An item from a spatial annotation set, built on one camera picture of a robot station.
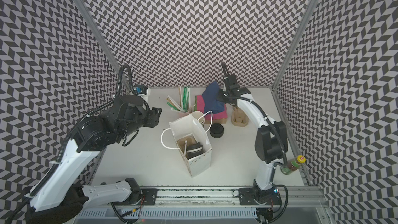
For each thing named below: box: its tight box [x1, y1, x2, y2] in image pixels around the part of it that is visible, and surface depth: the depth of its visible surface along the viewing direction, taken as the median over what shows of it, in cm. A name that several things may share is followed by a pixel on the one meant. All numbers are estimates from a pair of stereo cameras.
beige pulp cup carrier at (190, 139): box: [176, 132, 198, 156], surface depth 90 cm
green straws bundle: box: [182, 86, 191, 112], surface depth 96 cm
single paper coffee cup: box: [186, 142, 205, 161], surface depth 76 cm
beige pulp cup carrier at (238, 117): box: [231, 105, 249, 128], surface depth 98 cm
